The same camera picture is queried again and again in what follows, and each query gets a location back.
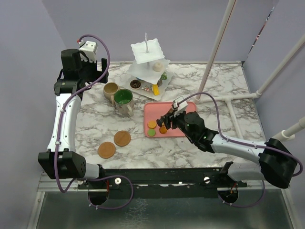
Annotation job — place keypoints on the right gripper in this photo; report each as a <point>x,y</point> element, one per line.
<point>167,120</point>

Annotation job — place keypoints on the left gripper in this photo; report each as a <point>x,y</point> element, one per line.
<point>97,74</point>

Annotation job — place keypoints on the orange round cookie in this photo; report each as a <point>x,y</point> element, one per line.
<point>151,124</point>

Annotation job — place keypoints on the yellow layered cake slice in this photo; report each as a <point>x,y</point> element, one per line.
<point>155,89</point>

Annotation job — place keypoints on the dark strawberry cake slice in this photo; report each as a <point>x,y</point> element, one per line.
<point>160,83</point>

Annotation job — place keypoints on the chocolate sprinkled donut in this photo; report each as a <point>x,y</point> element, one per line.
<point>135,84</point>

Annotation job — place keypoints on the green cake piece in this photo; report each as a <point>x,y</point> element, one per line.
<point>163,76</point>

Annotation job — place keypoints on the sprinkled white cake slice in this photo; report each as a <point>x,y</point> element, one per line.
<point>146,88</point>

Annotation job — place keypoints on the white three-tier cake stand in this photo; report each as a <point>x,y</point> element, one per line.
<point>146,54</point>

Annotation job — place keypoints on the white round cake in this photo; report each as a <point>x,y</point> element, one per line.
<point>158,66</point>

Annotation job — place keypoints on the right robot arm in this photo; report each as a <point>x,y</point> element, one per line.
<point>276,163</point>

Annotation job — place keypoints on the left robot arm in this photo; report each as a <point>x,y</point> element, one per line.
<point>79,67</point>

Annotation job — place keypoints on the brown round cookie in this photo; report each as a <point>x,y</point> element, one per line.
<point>163,130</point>

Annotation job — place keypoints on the beige ceramic mug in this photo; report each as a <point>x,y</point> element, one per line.
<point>109,90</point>

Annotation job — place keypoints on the green macaron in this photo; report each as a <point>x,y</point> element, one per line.
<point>151,132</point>

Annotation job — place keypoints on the green-inside ceramic mug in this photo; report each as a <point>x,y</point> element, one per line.
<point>124,102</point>

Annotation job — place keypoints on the wooden coaster upper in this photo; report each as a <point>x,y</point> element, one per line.
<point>122,138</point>

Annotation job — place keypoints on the wooden coaster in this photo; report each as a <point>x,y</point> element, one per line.
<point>122,138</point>
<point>106,150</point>

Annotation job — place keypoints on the wooden coaster lower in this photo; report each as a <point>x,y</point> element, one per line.
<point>106,150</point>

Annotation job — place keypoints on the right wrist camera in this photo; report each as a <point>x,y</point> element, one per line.
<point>179,105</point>

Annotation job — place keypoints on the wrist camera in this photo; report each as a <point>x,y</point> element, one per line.
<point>179,105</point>
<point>88,50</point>

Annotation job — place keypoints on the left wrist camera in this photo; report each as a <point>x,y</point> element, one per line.
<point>88,50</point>

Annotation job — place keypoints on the aluminium mounting rail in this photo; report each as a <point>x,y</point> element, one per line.
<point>207,180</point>

